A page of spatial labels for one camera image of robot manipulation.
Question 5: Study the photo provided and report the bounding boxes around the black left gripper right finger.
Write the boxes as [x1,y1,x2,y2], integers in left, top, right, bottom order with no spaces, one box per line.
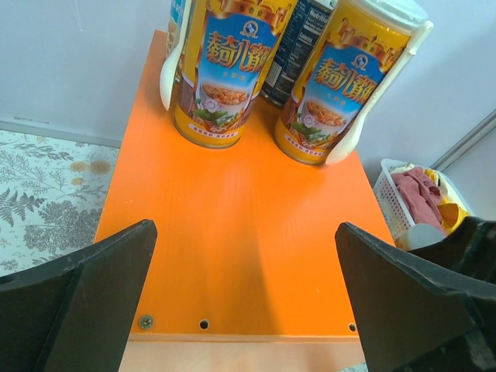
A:
[335,222,495,371]

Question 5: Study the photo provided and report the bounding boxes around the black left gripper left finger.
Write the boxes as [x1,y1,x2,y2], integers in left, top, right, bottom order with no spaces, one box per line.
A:
[1,220,157,371]

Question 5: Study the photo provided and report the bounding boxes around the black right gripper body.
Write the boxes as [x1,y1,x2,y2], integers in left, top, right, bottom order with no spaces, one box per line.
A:
[408,217,495,287]

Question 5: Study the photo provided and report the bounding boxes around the yellow can white lid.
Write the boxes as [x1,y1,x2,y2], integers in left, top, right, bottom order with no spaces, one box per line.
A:
[394,223,446,251]

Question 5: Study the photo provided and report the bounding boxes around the orange wooden box shelf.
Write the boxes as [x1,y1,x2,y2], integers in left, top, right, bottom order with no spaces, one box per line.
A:
[96,31,391,371]

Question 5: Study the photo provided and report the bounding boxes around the yellow can with spoon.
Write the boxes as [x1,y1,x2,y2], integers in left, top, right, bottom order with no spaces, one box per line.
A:
[274,1,428,164]

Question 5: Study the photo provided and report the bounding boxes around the blue tin can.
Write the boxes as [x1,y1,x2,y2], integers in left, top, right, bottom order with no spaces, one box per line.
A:
[164,0,186,59]
[261,0,337,107]

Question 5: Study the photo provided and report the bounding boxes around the yellow porridge can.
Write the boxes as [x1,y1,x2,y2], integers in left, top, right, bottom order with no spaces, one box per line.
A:
[174,0,296,149]

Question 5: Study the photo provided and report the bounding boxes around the yellow cloth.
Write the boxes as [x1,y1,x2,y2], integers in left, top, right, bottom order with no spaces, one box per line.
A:
[424,168,470,235]

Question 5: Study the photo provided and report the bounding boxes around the pink cloth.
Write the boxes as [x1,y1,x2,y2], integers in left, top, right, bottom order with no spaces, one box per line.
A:
[391,167,446,236]

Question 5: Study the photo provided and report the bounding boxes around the white plastic basket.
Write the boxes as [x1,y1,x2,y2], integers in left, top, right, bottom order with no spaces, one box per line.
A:
[373,159,472,239]

